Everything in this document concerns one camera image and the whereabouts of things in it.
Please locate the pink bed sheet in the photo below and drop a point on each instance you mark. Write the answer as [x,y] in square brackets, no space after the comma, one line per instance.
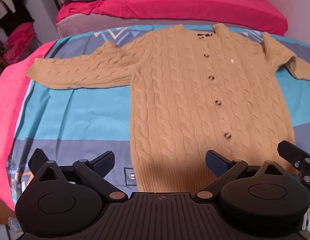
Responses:
[190,2]

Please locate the dark hanging clothes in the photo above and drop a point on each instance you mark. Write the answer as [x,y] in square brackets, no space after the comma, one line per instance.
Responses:
[12,5]

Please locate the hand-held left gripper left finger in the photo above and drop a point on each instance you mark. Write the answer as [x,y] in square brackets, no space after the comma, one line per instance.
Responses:
[104,165]

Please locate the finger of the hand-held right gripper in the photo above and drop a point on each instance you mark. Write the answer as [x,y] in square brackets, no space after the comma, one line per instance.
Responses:
[290,151]

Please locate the blue patterned blanket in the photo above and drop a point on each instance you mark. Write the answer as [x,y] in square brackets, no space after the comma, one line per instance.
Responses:
[75,110]

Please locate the pink fleece blanket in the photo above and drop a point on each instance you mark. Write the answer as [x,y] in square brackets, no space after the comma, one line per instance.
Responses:
[12,90]

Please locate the pile of pink clothes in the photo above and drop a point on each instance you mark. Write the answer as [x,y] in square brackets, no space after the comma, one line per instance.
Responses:
[20,42]

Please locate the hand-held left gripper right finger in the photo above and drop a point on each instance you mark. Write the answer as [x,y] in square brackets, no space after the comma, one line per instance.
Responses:
[215,165]

